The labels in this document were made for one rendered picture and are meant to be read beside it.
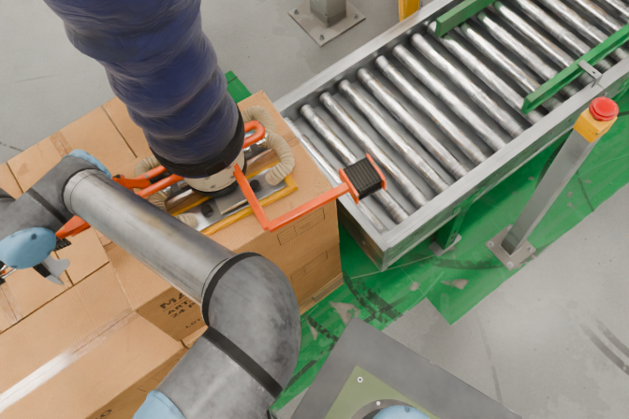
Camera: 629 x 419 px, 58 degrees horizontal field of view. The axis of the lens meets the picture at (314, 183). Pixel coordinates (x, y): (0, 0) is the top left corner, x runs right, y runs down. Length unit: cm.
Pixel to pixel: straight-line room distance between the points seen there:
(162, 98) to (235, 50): 201
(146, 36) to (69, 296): 125
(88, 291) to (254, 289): 138
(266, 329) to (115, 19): 52
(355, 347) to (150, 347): 67
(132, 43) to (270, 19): 226
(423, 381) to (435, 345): 80
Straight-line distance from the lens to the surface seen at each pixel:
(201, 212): 152
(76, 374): 198
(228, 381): 66
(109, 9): 91
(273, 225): 133
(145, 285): 152
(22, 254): 111
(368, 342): 159
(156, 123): 117
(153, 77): 105
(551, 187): 197
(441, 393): 158
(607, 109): 165
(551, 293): 252
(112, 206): 96
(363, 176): 135
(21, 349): 208
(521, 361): 242
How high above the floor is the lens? 231
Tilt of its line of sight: 63 degrees down
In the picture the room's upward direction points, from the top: 9 degrees counter-clockwise
